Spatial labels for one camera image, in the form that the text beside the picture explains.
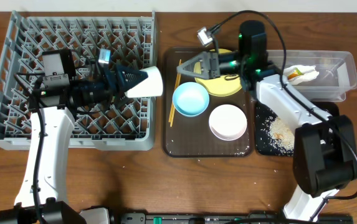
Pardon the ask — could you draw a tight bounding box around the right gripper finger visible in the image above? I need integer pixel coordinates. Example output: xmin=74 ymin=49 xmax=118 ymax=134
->
xmin=176 ymin=67 xmax=210 ymax=80
xmin=177 ymin=52 xmax=209 ymax=72

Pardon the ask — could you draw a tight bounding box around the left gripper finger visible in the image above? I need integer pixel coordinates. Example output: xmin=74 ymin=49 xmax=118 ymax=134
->
xmin=112 ymin=94 xmax=133 ymax=108
xmin=115 ymin=65 xmax=148 ymax=92

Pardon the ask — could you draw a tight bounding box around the white cup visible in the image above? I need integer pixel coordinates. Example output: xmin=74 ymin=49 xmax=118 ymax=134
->
xmin=125 ymin=66 xmax=163 ymax=98

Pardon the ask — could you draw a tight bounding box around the white bowl with rice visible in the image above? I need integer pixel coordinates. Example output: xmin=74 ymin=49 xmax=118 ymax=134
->
xmin=209 ymin=105 xmax=247 ymax=141

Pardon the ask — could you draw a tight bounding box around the white napkin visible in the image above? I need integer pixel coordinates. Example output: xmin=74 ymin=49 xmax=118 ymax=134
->
xmin=283 ymin=65 xmax=319 ymax=85

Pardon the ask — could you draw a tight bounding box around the green red snack wrapper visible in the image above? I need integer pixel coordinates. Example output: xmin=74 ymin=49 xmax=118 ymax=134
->
xmin=287 ymin=68 xmax=303 ymax=80

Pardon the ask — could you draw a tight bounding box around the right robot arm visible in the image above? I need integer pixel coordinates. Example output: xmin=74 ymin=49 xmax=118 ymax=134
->
xmin=177 ymin=20 xmax=357 ymax=223

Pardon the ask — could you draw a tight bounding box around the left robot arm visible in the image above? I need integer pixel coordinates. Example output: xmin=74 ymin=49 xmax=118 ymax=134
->
xmin=0 ymin=49 xmax=163 ymax=223

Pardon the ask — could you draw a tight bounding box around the black waste tray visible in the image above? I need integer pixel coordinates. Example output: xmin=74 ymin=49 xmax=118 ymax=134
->
xmin=254 ymin=101 xmax=340 ymax=157

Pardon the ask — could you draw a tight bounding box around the clear plastic waste bin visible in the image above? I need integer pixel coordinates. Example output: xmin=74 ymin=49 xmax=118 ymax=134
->
xmin=265 ymin=50 xmax=357 ymax=103

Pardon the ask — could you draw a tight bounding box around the wooden chopstick left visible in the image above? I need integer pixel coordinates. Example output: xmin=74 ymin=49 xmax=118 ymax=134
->
xmin=168 ymin=58 xmax=182 ymax=123

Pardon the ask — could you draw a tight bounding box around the wooden chopstick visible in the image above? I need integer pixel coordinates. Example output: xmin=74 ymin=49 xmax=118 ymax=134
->
xmin=168 ymin=58 xmax=182 ymax=123
xmin=170 ymin=62 xmax=184 ymax=128

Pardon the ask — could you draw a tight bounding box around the wooden chopstick right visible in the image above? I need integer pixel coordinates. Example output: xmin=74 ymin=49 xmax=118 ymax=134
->
xmin=170 ymin=62 xmax=184 ymax=128

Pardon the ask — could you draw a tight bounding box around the yellow round plate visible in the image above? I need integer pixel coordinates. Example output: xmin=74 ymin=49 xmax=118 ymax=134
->
xmin=193 ymin=49 xmax=244 ymax=97

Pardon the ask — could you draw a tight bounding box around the light blue bowl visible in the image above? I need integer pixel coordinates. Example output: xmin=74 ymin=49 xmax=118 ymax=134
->
xmin=173 ymin=82 xmax=210 ymax=117

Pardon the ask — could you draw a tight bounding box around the grey plastic dish rack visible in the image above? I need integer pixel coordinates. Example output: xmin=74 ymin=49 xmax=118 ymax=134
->
xmin=0 ymin=12 xmax=158 ymax=151

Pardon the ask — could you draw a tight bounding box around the dark brown serving tray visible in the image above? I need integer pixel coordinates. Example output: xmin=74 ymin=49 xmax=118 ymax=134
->
xmin=162 ymin=47 xmax=254 ymax=158

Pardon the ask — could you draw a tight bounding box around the spilled rice pile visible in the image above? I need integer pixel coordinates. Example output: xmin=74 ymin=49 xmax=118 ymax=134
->
xmin=255 ymin=105 xmax=294 ymax=157

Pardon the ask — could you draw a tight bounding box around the black rail at table edge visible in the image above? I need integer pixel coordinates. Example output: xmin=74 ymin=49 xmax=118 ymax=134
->
xmin=64 ymin=204 xmax=353 ymax=224

